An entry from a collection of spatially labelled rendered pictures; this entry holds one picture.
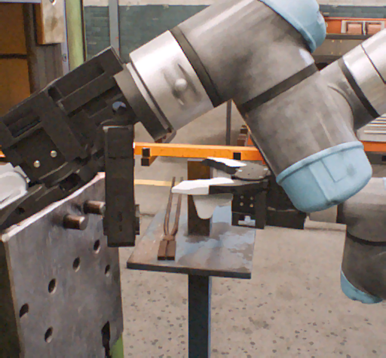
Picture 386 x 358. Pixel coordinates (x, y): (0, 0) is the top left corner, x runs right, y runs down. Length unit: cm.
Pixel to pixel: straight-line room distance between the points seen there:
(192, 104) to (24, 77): 83
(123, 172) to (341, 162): 18
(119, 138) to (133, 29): 838
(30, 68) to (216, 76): 83
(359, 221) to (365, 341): 142
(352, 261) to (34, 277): 53
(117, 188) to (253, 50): 16
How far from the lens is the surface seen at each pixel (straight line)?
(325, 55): 413
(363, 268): 75
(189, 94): 37
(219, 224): 135
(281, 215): 75
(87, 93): 39
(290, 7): 38
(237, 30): 37
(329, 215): 72
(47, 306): 94
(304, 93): 38
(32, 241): 85
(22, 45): 117
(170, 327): 208
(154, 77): 37
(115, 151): 39
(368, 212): 71
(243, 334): 205
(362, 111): 50
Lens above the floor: 124
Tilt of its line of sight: 18 degrees down
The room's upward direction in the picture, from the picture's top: straight up
